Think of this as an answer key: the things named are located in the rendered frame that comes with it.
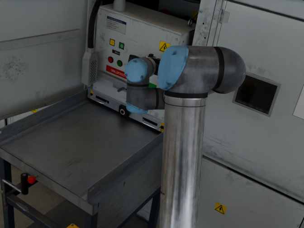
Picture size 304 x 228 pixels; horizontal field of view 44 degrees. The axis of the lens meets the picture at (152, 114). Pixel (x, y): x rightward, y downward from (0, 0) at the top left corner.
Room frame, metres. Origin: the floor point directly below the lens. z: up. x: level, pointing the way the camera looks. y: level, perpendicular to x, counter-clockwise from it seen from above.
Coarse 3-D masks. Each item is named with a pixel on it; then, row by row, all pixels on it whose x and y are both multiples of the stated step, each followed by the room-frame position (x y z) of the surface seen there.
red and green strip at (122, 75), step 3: (108, 66) 1.85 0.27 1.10; (108, 69) 1.85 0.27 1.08; (111, 69) 1.84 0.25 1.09; (114, 69) 1.83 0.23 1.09; (117, 69) 1.82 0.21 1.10; (111, 72) 1.84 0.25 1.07; (114, 72) 1.83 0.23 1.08; (117, 72) 1.82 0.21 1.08; (120, 72) 1.81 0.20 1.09; (123, 72) 1.80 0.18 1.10; (117, 75) 1.82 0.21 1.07; (120, 75) 1.81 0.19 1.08; (123, 75) 1.80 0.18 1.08; (126, 78) 1.79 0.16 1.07; (150, 84) 1.72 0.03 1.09; (153, 84) 1.71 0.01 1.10; (150, 87) 1.72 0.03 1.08; (153, 87) 1.71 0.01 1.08; (156, 87) 1.70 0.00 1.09
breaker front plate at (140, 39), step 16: (112, 16) 1.85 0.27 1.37; (96, 32) 1.90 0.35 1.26; (112, 32) 1.85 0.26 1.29; (128, 32) 1.80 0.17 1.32; (144, 32) 1.76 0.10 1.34; (160, 32) 1.72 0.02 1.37; (96, 48) 1.90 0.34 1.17; (112, 48) 1.84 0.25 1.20; (128, 48) 1.80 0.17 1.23; (144, 48) 1.75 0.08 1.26; (112, 64) 1.84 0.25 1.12; (96, 80) 1.89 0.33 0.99; (112, 96) 1.83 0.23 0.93; (160, 112) 1.68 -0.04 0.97
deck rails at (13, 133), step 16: (80, 96) 1.86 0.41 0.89; (48, 112) 1.65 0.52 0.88; (64, 112) 1.73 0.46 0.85; (0, 128) 1.40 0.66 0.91; (16, 128) 1.48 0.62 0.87; (32, 128) 1.53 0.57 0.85; (0, 144) 1.37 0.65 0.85; (160, 144) 1.57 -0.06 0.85; (128, 160) 1.33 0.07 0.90; (112, 176) 1.24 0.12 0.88; (96, 192) 1.15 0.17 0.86
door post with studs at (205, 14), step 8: (208, 0) 1.68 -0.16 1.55; (200, 8) 1.70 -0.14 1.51; (208, 8) 1.67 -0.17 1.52; (200, 16) 1.69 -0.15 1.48; (208, 16) 1.67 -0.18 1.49; (200, 24) 1.68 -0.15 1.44; (208, 24) 1.67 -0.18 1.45; (200, 32) 1.68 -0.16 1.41; (208, 32) 1.66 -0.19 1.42; (200, 40) 1.68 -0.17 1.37
